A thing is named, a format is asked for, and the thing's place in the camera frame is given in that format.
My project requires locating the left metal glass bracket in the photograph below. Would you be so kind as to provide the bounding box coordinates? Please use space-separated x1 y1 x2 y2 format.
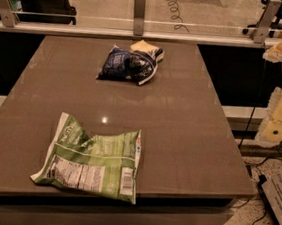
0 0 19 28

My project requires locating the glass barrier panel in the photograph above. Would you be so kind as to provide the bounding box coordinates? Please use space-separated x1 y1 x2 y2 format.
0 0 282 43

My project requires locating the grey table drawer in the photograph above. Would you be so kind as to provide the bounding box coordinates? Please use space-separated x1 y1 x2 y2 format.
0 204 233 225

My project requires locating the black coiled cable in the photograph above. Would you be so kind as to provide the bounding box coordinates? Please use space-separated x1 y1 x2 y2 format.
157 0 194 34

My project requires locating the metal glass bracket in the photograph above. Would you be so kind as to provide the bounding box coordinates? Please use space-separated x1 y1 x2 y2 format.
0 0 19 28
251 0 282 44
133 0 146 36

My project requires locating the yellow sponge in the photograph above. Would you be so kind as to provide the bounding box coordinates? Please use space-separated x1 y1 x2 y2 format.
130 40 165 62

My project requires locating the green jalapeno chip bag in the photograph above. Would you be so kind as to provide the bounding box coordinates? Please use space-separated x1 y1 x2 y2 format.
31 112 142 204

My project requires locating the black floor cable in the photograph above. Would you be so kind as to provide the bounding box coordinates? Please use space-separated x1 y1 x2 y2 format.
229 51 282 225

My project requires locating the right metal glass bracket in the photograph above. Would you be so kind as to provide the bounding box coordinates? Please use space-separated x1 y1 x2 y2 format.
251 0 282 44

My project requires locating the black office chair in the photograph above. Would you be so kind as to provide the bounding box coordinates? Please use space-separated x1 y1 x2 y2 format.
242 0 282 40

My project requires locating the blue chip bag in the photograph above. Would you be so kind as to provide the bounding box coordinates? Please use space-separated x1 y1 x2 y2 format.
98 44 164 85

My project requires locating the middle metal glass bracket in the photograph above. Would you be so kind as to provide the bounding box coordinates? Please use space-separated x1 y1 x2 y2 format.
133 0 146 36

